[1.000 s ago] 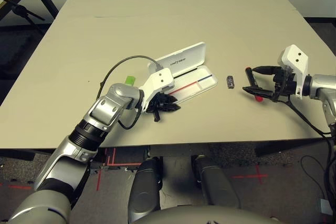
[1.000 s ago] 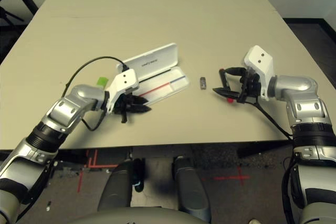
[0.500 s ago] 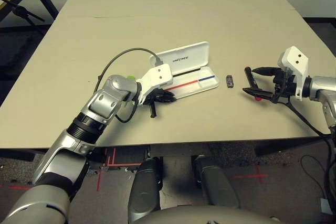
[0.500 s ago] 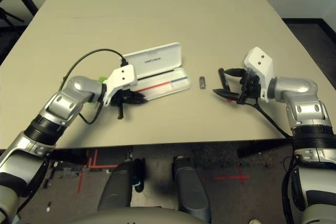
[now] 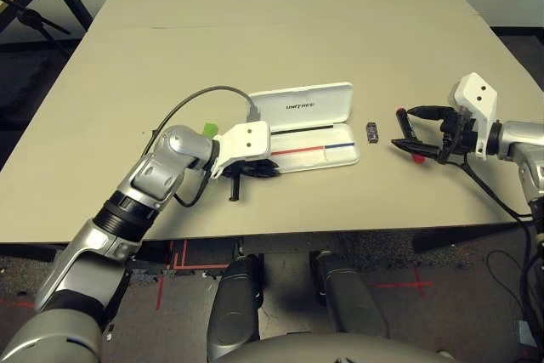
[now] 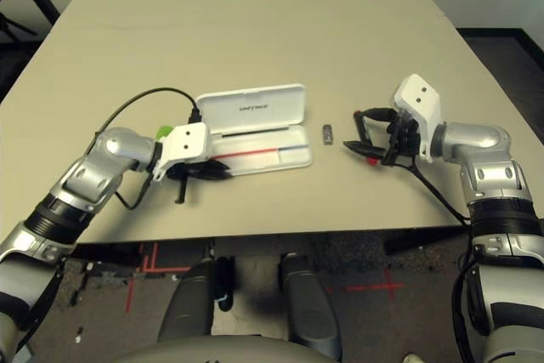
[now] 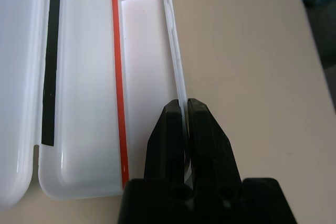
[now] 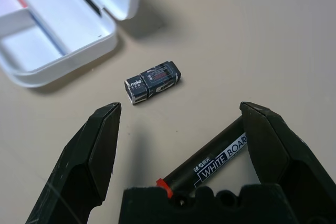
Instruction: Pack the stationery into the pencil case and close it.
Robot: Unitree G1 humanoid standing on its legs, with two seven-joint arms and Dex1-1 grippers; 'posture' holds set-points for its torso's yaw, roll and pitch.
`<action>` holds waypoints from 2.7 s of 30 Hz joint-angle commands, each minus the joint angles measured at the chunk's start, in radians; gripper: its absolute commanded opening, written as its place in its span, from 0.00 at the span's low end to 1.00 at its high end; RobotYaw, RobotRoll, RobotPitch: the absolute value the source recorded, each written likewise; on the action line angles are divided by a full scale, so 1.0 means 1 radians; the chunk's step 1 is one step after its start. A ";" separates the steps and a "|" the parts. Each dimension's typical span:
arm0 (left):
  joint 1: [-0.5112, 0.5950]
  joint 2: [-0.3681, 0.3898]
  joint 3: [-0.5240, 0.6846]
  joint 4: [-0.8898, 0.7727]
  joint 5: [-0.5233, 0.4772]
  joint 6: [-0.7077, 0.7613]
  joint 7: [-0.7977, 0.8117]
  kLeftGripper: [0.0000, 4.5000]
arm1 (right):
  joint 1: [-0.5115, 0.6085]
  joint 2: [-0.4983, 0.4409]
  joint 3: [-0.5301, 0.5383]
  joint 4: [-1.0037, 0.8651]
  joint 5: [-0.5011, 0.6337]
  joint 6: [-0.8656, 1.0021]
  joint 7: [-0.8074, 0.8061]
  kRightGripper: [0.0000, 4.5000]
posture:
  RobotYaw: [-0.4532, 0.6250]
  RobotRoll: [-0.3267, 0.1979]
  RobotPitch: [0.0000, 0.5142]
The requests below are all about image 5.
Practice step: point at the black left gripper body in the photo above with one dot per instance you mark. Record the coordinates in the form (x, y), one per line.
(236, 171)

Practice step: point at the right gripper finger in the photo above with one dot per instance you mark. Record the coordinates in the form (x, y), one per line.
(418, 149)
(431, 111)

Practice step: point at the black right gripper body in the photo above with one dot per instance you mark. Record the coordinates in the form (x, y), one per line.
(459, 135)

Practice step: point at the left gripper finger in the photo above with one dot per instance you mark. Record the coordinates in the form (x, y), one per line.
(265, 174)
(263, 165)

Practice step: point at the black marker with red cap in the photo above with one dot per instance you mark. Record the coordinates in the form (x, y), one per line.
(406, 127)

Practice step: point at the small dark eraser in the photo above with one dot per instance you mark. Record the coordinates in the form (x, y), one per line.
(372, 132)

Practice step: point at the green and white stationery stick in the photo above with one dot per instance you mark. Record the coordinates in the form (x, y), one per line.
(210, 130)

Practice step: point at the white plastic pencil case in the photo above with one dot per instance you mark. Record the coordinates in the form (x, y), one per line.
(314, 99)

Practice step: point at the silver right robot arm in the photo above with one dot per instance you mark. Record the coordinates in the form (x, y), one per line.
(518, 133)

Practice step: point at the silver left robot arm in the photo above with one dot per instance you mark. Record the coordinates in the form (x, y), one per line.
(178, 146)

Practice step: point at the red floor tape lines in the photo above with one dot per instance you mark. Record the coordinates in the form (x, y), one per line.
(185, 252)

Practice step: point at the grey robot left leg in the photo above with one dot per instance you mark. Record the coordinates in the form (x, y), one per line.
(234, 303)

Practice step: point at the grey robot torso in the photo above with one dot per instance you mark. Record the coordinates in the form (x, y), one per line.
(331, 350)

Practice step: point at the white shoe toe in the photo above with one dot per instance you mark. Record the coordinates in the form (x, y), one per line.
(445, 355)

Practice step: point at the small grey floor box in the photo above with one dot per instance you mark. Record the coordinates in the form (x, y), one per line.
(526, 333)

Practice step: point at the red floor tape strip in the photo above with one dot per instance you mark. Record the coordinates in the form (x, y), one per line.
(19, 302)

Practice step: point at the black tripod stand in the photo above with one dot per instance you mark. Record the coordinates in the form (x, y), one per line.
(30, 18)

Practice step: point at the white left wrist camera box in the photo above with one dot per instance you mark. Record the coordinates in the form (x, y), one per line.
(246, 137)

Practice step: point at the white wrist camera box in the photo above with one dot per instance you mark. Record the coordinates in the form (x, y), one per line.
(246, 137)
(476, 95)

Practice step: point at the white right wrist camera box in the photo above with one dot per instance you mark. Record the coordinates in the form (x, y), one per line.
(476, 95)

